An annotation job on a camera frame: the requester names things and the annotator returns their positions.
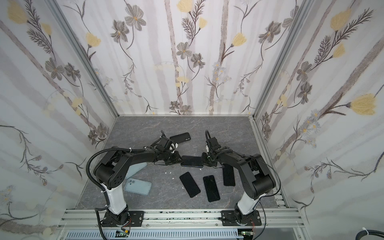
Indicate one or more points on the translucent green case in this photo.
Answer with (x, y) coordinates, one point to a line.
(133, 169)
(138, 186)

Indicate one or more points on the white perforated cable duct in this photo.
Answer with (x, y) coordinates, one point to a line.
(178, 234)

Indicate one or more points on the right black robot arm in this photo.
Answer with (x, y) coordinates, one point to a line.
(256, 178)

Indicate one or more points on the upper translucent green case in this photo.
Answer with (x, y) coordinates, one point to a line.
(133, 169)

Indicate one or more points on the right black phone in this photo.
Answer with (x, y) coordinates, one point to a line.
(228, 176)

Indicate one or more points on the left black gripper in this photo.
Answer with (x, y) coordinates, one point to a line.
(177, 159)

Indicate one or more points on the middle black phone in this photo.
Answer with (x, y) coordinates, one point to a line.
(211, 188)

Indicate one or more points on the black phone with blue edge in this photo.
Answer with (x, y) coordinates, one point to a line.
(191, 157)

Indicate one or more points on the left black phone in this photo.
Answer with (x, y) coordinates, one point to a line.
(190, 185)

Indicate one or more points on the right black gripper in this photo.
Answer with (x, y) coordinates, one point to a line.
(208, 159)

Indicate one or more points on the aluminium mounting rail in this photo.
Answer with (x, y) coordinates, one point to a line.
(188, 219)

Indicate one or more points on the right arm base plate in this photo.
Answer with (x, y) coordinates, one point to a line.
(236, 218)

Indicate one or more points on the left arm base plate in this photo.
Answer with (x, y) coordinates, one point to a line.
(135, 218)

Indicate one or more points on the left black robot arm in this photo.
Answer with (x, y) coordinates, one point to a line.
(108, 168)

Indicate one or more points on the lower translucent green case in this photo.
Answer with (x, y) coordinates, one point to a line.
(138, 186)

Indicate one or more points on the black phone case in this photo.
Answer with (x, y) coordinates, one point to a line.
(181, 138)
(193, 163)

